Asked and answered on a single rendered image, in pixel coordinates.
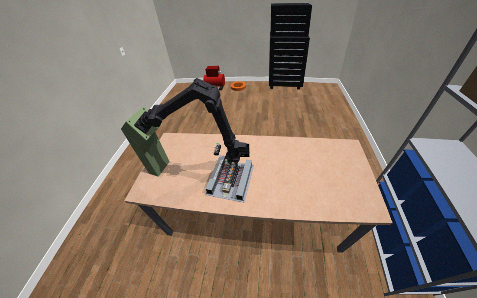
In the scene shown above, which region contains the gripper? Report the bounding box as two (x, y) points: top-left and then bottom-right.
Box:
(225, 152), (241, 166)

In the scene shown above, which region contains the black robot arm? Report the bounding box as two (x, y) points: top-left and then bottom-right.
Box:
(134, 78), (247, 156)

